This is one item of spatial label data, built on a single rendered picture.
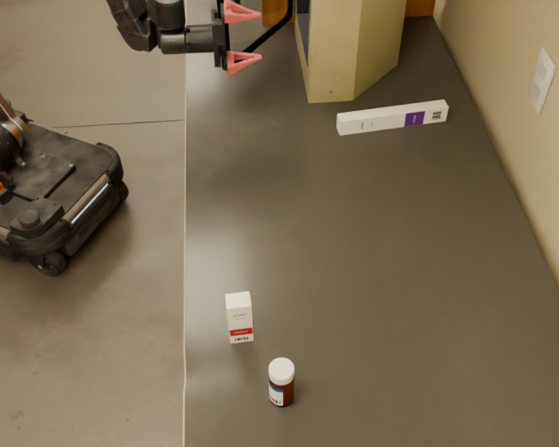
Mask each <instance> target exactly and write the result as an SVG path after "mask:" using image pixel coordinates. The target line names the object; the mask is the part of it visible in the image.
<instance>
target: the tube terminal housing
mask: <svg viewBox="0 0 559 447"><path fill-rule="evenodd" d="M405 7H406V0H311V19H309V49H308V68H307V66H306V61H305V56H304V52H303V44H302V39H301V35H300V30H299V26H298V21H297V16H296V15H297V13H296V8H295V39H296V43H297V48H298V52H299V57H300V62H301V67H302V71H303V79H304V85H305V89H306V94H307V99H308V103H324V102H339V101H353V100H354V99H355V98H357V97H358V96H359V95H360V94H362V93H363V92H364V91H365V90H367V89H368V88H369V87H371V86H372V85H373V84H374V83H376V82H377V81H378V80H380V79H381V78H382V77H383V76H385V75H386V74H387V73H388V72H389V71H390V70H391V69H392V68H394V67H395V66H396V65H397V64H398V56H399V50H400V44H401V37H402V31H403V25H404V18H405Z"/></svg>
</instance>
